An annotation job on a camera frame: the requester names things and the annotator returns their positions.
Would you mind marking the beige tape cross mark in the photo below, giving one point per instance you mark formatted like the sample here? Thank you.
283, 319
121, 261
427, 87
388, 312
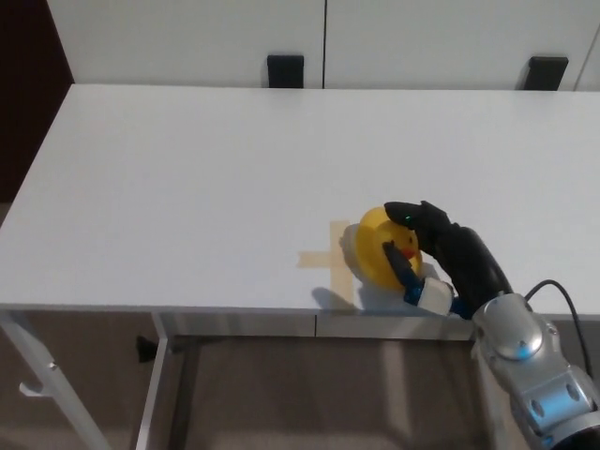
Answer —
338, 234

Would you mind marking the white metal desk leg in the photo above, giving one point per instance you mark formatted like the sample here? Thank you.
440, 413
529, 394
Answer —
51, 375
152, 389

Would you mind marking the black bracket block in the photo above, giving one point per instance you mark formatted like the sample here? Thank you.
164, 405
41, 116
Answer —
546, 74
286, 71

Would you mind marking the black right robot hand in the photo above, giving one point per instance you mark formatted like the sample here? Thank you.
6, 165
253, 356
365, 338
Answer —
469, 262

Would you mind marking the white hook on leg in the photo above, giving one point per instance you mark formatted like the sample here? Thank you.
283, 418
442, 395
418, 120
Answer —
30, 389

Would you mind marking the yellow rubber duck toy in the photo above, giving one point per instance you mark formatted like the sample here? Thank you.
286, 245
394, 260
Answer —
371, 248

